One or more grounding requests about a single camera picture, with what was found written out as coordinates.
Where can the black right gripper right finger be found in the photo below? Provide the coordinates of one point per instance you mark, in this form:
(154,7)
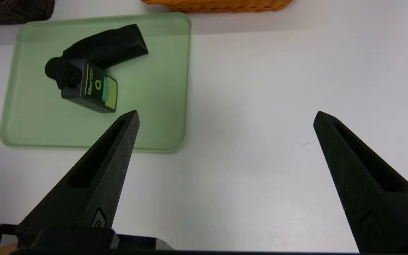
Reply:
(352,184)

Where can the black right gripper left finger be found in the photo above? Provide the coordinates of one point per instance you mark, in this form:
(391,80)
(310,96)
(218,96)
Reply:
(97,191)

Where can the black square toiletry bottle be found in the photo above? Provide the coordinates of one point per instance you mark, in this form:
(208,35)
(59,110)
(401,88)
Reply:
(94,88)

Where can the dark brown wicker basket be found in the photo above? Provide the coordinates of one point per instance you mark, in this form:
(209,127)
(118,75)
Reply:
(12,10)

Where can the orange wicker basket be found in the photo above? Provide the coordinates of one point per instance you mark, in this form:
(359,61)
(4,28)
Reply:
(218,5)

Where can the light green plastic tray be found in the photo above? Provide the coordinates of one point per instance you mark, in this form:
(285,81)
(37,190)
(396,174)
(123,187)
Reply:
(154,88)

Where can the black glasses case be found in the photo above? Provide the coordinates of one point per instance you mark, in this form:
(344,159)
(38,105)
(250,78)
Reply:
(112,46)

